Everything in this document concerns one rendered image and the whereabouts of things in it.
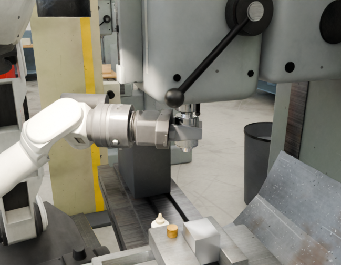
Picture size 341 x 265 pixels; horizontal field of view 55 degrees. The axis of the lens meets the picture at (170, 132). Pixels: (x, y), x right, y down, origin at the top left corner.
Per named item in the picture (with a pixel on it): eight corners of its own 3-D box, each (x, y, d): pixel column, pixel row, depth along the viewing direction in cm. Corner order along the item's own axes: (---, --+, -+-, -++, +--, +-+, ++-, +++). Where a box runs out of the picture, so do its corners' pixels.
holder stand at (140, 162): (134, 200, 100) (131, 138, 94) (118, 170, 120) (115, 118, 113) (171, 192, 104) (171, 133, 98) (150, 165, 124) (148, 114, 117)
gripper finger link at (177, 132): (202, 141, 63) (169, 139, 63) (202, 125, 62) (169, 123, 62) (202, 144, 61) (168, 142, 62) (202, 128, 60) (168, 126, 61)
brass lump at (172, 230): (168, 239, 65) (168, 231, 64) (165, 233, 67) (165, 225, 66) (179, 236, 65) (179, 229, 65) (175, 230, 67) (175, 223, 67)
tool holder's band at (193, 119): (195, 115, 67) (195, 111, 67) (202, 122, 63) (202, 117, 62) (172, 117, 66) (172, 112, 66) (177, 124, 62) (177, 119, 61)
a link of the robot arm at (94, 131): (103, 137, 60) (43, 134, 61) (115, 156, 70) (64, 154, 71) (112, 84, 65) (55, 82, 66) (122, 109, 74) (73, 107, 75)
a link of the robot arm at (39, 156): (86, 113, 61) (23, 157, 58) (99, 132, 69) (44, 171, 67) (68, 90, 63) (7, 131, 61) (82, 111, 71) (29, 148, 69)
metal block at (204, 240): (194, 267, 62) (195, 240, 60) (182, 247, 67) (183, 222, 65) (219, 261, 63) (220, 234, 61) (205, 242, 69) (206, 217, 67)
